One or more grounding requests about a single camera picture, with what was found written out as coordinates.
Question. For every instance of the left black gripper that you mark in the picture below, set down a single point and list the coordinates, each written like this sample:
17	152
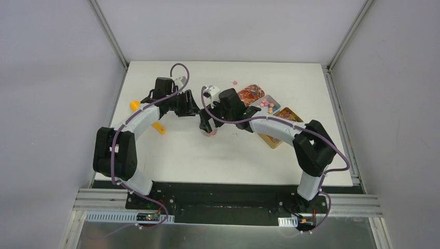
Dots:
187	104

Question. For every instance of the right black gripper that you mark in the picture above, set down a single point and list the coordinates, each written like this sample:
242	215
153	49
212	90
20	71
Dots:
205	116

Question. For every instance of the clear plastic jar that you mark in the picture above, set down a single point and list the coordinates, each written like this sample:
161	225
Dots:
209	134

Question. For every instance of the orange plastic scoop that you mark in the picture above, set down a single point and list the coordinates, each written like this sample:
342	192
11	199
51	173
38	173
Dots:
146	118

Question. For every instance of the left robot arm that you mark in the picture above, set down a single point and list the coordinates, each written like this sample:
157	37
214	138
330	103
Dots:
115	147

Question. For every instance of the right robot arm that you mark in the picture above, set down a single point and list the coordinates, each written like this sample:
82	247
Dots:
314	149

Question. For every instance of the pink oval lollipop tin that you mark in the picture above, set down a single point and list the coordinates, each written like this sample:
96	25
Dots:
250	94

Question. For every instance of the grey star candy tin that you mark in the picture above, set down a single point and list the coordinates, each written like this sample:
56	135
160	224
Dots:
268	103

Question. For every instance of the yellow gummy candy tin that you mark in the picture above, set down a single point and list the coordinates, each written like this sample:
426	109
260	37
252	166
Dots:
278	128

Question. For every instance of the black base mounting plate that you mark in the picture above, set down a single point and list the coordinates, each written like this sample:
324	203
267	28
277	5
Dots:
226	204

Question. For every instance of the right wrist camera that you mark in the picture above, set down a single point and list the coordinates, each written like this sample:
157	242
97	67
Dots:
212	93

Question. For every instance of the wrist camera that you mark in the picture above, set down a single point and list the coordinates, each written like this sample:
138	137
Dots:
179	82
212	93

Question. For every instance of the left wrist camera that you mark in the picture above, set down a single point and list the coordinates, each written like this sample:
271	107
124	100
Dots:
179	82

